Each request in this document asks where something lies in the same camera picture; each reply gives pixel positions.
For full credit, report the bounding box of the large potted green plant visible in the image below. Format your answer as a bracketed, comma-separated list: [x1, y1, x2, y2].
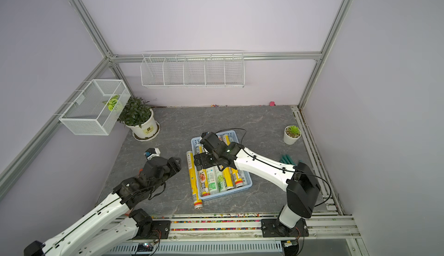
[117, 96, 160, 141]

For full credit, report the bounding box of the green circuit board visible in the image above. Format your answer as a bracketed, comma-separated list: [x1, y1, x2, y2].
[136, 243, 154, 254]

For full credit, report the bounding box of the small potted succulent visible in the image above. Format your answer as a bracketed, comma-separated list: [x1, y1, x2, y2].
[283, 125, 301, 145]

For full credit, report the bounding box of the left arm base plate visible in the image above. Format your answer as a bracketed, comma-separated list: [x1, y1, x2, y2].
[133, 219, 171, 240]

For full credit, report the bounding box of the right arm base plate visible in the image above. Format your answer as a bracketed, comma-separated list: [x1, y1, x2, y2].
[260, 219, 309, 239]

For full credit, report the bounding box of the white wire side basket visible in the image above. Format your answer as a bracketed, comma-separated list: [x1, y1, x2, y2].
[59, 79, 131, 136]

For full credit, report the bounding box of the yellow plastic wrap roll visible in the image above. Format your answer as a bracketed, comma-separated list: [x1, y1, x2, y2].
[221, 134, 245, 188]
[186, 151, 203, 210]
[195, 144, 210, 197]
[222, 168, 234, 191]

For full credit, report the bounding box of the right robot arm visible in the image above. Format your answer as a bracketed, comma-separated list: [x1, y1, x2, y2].
[194, 132, 321, 229]

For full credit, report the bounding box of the white green plastic wrap roll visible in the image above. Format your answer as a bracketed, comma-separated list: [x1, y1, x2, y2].
[215, 167, 227, 192]
[207, 168, 219, 195]

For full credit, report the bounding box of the teal rubber glove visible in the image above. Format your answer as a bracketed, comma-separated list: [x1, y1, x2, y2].
[279, 154, 304, 167]

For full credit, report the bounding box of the white wire wall shelf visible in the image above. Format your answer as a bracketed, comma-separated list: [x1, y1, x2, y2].
[140, 50, 246, 88]

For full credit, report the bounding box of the light blue plastic basket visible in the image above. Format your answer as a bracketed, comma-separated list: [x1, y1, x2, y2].
[191, 137, 253, 201]

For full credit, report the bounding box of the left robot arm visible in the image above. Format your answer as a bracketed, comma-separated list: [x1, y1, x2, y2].
[23, 157, 182, 256]

